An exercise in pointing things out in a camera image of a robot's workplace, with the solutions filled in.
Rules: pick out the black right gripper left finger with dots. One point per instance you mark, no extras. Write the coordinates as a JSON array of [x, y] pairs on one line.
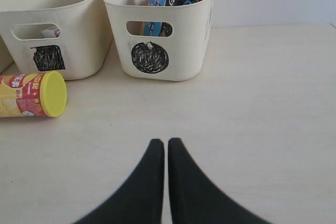
[[140, 198]]

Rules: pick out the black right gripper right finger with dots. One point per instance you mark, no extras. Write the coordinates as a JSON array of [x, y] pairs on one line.
[[194, 198]]

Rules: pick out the white blue milk carton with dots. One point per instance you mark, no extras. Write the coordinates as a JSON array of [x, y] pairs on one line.
[[51, 32]]

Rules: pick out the yellow chips can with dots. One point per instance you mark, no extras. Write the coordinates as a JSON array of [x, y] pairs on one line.
[[34, 94]]

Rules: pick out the cream bin circle mark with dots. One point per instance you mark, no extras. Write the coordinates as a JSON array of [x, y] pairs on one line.
[[160, 42]]

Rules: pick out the cream bin square mark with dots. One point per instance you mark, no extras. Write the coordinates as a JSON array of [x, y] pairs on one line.
[[77, 53]]

